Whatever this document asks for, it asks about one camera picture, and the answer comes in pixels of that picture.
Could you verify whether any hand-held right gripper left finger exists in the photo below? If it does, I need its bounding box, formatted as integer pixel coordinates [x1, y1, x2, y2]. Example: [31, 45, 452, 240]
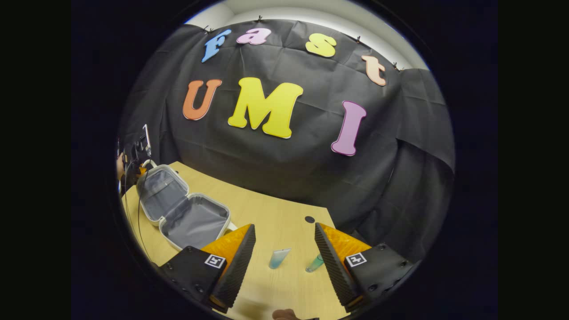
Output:
[159, 224, 257, 314]

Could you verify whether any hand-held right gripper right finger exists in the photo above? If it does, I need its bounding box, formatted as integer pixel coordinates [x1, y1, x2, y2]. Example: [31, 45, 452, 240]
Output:
[314, 222, 415, 313]

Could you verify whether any blue cap clear bottle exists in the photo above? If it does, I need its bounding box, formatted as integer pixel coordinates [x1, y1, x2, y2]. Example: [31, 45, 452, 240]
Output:
[305, 253, 325, 273]

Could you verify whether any translucent teal tube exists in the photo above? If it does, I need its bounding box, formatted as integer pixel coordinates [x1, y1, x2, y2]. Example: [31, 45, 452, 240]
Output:
[268, 248, 292, 270]

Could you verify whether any white suitcase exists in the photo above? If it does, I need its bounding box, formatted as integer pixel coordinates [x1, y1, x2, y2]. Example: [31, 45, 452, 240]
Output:
[136, 159, 238, 252]

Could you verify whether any black backdrop cloth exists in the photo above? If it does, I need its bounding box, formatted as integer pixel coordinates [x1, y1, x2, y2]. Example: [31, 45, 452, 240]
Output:
[118, 19, 456, 263]

